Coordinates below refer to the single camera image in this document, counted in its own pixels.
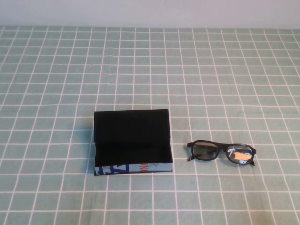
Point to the black framed glasses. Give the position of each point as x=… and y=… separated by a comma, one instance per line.
x=220, y=143

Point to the black printed glasses case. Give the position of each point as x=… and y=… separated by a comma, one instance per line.
x=131, y=131

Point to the green white checked tablecloth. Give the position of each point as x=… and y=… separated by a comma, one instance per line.
x=58, y=70

